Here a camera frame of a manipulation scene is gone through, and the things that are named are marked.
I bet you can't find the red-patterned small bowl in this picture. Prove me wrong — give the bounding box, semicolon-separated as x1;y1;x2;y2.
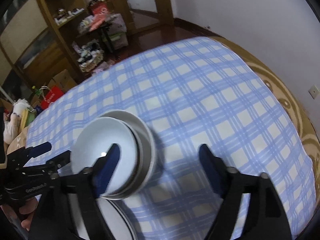
71;117;140;196

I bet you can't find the cherry plate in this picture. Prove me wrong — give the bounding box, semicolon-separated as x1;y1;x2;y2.
68;194;138;240

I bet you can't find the large plain white bowl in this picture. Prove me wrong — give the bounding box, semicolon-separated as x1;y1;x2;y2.
101;109;157;200

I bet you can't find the white bowl with red seal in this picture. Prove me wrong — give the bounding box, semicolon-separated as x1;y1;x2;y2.
102;117;148;200

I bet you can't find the person's left hand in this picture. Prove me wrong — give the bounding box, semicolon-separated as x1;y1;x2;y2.
1;197;38;231

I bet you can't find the stuffed plush toy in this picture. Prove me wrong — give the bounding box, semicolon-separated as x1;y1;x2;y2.
3;99;31;145

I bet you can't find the red paper shopping bag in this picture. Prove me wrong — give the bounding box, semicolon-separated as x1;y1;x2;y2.
40;86;64;110

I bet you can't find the cardboard box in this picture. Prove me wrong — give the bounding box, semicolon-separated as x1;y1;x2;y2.
48;69;77;93

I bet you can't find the wicker basket with items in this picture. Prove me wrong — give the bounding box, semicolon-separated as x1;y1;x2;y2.
72;39;104;73

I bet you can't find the wooden wardrobe with shelves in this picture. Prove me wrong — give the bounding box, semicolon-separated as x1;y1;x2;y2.
1;0;87;87

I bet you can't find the brown patterned blanket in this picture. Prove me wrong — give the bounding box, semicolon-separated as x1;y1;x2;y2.
208;36;320;163

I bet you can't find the blue plaid cloth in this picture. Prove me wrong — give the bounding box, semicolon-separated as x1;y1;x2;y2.
27;37;316;239

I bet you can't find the small cluttered side table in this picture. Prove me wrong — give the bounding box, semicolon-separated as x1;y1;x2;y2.
76;14;128;53

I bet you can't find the red bag on table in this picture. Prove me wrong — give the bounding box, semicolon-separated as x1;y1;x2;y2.
88;0;110;16

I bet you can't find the white wall socket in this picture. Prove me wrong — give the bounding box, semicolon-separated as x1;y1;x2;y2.
308;85;319;100

